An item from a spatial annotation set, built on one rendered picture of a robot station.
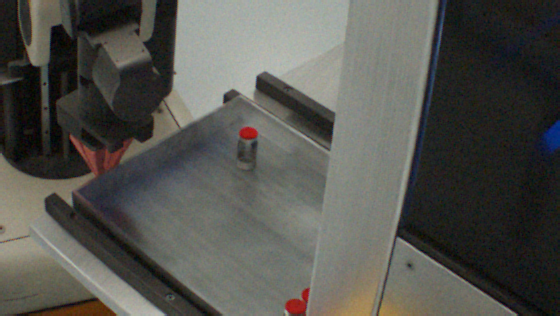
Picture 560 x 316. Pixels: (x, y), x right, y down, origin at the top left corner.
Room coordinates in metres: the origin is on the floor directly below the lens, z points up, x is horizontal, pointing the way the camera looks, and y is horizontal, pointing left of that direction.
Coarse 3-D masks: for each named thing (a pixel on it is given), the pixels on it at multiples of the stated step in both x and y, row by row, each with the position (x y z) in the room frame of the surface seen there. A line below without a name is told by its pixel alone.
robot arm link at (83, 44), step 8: (80, 40) 0.91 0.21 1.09; (80, 48) 0.91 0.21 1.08; (88, 48) 0.90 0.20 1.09; (80, 56) 0.91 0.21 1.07; (88, 56) 0.90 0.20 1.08; (96, 56) 0.90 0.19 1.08; (80, 64) 0.91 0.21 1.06; (88, 64) 0.90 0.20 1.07; (80, 72) 0.91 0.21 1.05; (88, 72) 0.90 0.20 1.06
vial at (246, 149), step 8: (240, 144) 0.99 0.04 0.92; (248, 144) 0.99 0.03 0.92; (256, 144) 0.99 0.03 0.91; (240, 152) 0.99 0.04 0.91; (248, 152) 0.98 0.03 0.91; (256, 152) 0.99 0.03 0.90; (240, 160) 0.99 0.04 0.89; (248, 160) 0.98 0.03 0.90; (240, 168) 0.98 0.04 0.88; (248, 168) 0.98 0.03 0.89
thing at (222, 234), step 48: (240, 96) 1.08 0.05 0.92; (192, 144) 1.02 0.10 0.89; (288, 144) 1.02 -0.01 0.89; (96, 192) 0.90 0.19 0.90; (144, 192) 0.93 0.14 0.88; (192, 192) 0.94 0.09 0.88; (240, 192) 0.95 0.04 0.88; (288, 192) 0.95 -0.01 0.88; (144, 240) 0.85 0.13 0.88; (192, 240) 0.86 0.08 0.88; (240, 240) 0.87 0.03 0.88; (288, 240) 0.88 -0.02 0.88; (192, 288) 0.76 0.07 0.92; (240, 288) 0.80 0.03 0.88; (288, 288) 0.81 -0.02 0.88
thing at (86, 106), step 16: (80, 80) 0.91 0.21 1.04; (64, 96) 0.95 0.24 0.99; (80, 96) 0.91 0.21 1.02; (96, 96) 0.90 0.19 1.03; (64, 112) 0.92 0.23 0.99; (80, 112) 0.91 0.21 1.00; (96, 112) 0.90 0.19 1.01; (112, 112) 0.90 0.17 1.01; (96, 128) 0.90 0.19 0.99; (112, 128) 0.90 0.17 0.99; (128, 128) 0.90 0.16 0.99; (144, 128) 0.91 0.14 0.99; (112, 144) 0.87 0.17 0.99
